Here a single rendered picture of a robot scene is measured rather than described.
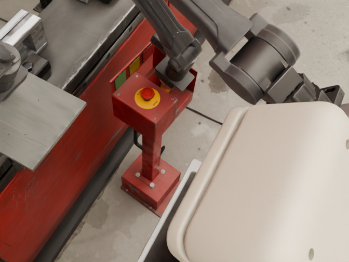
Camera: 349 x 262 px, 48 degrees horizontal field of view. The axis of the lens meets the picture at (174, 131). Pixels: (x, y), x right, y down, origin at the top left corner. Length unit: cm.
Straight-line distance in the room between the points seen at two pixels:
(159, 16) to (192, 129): 117
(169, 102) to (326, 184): 77
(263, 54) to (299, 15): 202
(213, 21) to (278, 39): 10
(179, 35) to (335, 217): 61
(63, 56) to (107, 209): 89
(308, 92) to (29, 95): 56
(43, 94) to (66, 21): 35
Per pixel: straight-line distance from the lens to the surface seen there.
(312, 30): 256
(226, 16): 62
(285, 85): 61
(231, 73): 60
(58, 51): 112
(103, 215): 180
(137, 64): 116
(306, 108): 44
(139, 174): 172
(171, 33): 91
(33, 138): 84
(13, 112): 88
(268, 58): 61
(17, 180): 109
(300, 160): 40
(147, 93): 110
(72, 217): 177
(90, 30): 116
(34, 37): 108
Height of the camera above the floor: 172
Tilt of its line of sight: 61 degrees down
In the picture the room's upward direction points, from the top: 9 degrees clockwise
